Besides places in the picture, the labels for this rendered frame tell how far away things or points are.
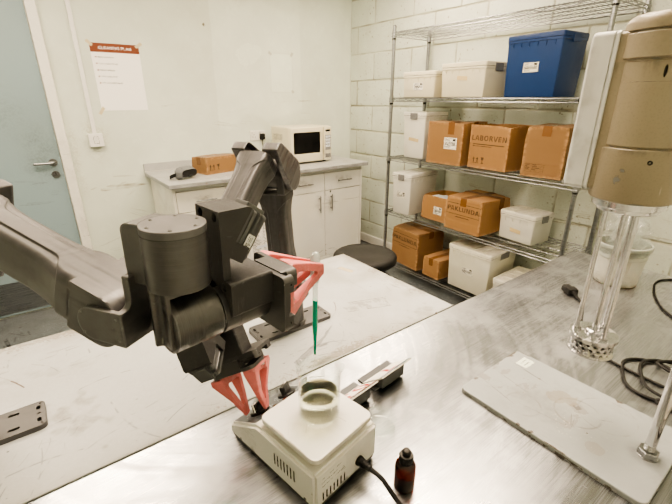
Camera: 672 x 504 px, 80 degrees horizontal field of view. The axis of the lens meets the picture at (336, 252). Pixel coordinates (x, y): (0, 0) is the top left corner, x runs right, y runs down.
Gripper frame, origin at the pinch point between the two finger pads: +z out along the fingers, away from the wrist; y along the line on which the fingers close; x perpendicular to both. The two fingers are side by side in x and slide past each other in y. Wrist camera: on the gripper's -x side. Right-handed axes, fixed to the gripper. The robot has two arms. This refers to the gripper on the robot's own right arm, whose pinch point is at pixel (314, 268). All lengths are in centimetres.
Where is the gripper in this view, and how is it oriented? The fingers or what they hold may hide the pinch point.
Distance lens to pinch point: 51.2
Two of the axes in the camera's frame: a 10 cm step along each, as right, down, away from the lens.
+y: -7.2, -2.7, 6.3
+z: 6.9, -2.5, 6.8
